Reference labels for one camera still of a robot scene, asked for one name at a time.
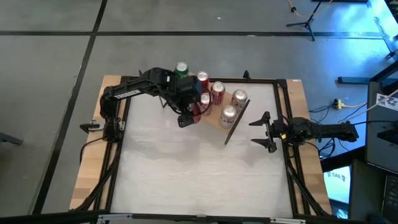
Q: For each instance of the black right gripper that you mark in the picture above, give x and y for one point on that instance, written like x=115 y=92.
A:
x=283 y=130

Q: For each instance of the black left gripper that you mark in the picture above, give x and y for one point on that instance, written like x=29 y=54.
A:
x=188 y=90

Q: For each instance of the red Star Wars Coca-Cola can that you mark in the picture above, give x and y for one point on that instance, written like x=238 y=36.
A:
x=206 y=104

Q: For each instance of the silver Diet Coke can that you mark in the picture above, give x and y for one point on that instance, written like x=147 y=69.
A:
x=228 y=115
x=239 y=98

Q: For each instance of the green Sprite can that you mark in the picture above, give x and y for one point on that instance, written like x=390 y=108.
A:
x=181 y=68

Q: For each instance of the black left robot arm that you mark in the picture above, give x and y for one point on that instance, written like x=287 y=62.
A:
x=127 y=92

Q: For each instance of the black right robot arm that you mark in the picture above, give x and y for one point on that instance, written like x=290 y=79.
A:
x=329 y=130

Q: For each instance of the lit monitor screen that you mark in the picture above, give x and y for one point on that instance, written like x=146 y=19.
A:
x=337 y=186

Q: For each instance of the black stand base beam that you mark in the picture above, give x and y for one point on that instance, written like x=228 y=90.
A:
x=354 y=80

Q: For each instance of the dark grey cabinet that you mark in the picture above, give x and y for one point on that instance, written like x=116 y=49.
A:
x=381 y=149

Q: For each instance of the black tripod stand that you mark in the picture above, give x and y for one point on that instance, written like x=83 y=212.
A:
x=307 y=23

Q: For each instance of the black equipment case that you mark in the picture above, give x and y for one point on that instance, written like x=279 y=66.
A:
x=367 y=193

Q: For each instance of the printed marker paper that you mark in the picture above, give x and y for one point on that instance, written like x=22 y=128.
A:
x=387 y=101

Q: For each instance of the black rig crossbar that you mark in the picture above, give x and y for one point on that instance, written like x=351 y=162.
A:
x=62 y=215

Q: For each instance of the grey floor stand foot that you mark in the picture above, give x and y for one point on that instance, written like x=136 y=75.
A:
x=11 y=139

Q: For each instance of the wooden shelf black metal frame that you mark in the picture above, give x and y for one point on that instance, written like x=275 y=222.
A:
x=215 y=118

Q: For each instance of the black metal table frame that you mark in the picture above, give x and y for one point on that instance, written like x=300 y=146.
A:
x=267 y=81

